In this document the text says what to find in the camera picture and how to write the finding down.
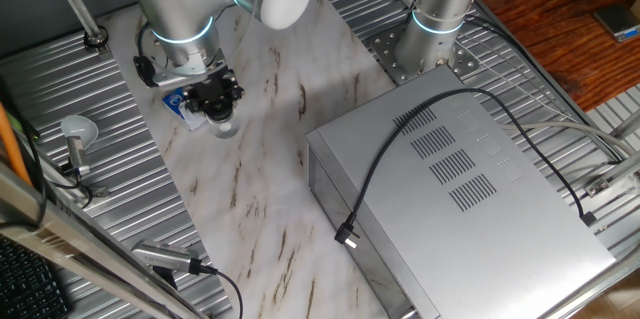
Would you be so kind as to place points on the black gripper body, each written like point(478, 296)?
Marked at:
point(215, 91)

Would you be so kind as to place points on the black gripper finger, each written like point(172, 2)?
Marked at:
point(240, 93)
point(192, 104)

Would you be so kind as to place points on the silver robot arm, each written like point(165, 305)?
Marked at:
point(175, 4)

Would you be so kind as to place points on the clear glass jar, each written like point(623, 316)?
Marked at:
point(225, 130)

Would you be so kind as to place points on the blue tissue pack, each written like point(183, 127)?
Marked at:
point(175, 106)

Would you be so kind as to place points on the white marble pattern board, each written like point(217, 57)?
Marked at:
point(240, 184)

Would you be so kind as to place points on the white ladle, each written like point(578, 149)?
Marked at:
point(80, 129)

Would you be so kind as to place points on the metal pole with foot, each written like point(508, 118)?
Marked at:
point(75, 1)

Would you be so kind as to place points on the orange pole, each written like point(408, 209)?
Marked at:
point(10, 144)

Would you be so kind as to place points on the black keyboard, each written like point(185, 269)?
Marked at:
point(25, 284)

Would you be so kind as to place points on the silver metal box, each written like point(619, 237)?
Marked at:
point(475, 239)

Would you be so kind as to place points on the digital scale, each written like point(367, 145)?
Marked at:
point(617, 20)

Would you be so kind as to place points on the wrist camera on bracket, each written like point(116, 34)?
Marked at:
point(165, 78)

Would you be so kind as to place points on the small metal bracket clamp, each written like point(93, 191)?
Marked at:
point(100, 191)

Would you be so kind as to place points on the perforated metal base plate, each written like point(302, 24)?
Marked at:
point(385, 51)

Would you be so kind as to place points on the silver finned camera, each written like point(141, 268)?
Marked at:
point(160, 255)

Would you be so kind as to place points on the aluminium frame beam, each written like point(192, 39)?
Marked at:
point(50, 224)

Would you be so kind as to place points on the aluminium frame bar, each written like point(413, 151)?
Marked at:
point(617, 171)
point(626, 128)

